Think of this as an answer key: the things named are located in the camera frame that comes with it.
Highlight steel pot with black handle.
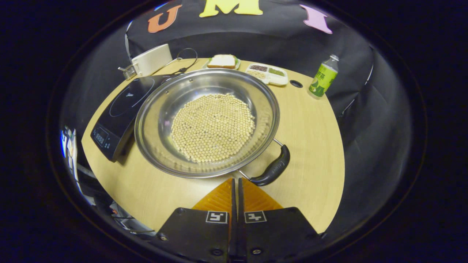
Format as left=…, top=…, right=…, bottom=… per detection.
left=134, top=68, right=291, bottom=187

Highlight metal wire rack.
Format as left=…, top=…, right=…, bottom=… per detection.
left=118, top=64, right=137, bottom=80

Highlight black power cable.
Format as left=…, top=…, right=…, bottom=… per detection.
left=161, top=48, right=198, bottom=79

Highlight black induction cooktop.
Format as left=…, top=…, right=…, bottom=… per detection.
left=90, top=75, right=176, bottom=162

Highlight pile of soybeans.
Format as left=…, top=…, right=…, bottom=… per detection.
left=170, top=93, right=256, bottom=163

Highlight white toaster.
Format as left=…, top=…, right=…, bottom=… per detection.
left=131, top=44, right=173, bottom=77

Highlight green label drink bottle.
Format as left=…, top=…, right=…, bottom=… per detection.
left=308, top=55, right=339, bottom=100

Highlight white bread sandwich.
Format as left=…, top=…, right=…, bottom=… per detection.
left=207, top=54, right=236, bottom=69

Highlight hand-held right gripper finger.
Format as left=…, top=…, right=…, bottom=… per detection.
left=238, top=178, right=318, bottom=263
left=155, top=178, right=237, bottom=263

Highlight white divided dish of beans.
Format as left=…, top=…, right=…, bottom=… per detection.
left=245, top=63, right=288, bottom=87

